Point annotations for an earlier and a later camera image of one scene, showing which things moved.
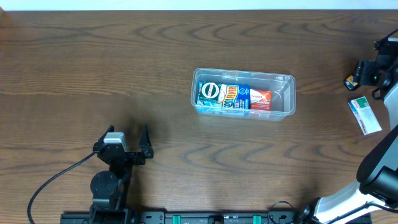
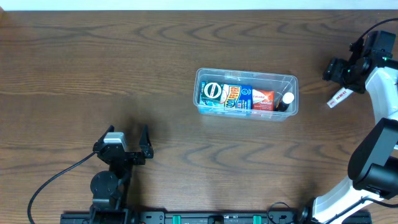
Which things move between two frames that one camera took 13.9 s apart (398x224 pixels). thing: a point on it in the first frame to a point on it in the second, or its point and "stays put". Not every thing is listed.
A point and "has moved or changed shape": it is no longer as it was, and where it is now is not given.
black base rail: (189, 217) stays put
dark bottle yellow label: (350, 83) has moved or changed shape
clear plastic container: (241, 94) stays put
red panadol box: (260, 99) stays put
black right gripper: (365, 73) to (337, 72)
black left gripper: (131, 155) stays put
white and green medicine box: (364, 116) to (342, 95)
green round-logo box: (208, 92) has moved or changed shape
